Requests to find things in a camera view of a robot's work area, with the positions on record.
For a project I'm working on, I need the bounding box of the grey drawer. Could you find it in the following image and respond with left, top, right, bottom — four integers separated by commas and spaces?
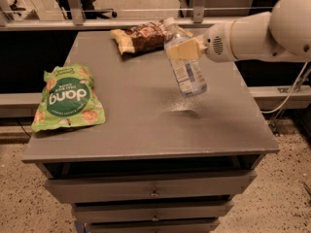
46, 170, 257, 203
74, 201, 233, 223
89, 218, 219, 233

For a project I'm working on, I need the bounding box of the middle grey drawer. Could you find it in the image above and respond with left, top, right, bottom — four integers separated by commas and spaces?
74, 201, 233, 223

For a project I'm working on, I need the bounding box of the bottom grey drawer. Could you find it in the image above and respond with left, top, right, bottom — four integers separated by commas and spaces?
89, 218, 219, 233

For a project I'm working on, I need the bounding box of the blue plastic water bottle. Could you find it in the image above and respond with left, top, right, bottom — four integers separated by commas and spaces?
167, 23, 207, 97

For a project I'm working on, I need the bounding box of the brown yellow snack bag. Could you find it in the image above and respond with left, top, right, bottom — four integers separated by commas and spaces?
109, 18, 193, 56

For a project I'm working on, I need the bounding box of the grey drawer cabinet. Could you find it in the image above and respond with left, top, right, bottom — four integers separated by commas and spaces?
20, 27, 280, 233

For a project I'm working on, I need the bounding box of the grey metal rail frame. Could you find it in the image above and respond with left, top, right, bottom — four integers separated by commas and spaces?
0, 0, 311, 33

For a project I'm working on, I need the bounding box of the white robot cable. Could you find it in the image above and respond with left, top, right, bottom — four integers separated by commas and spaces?
260, 61, 310, 115

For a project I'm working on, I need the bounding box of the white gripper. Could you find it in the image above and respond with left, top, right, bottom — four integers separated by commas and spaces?
166, 22, 235, 62

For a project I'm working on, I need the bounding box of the green dang snack bag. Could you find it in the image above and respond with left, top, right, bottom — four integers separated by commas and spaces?
31, 64, 106, 132

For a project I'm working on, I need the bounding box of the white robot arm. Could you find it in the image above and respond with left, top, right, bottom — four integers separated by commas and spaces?
165, 0, 311, 62

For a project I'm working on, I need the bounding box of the top grey drawer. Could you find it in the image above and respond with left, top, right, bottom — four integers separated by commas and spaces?
46, 170, 257, 203

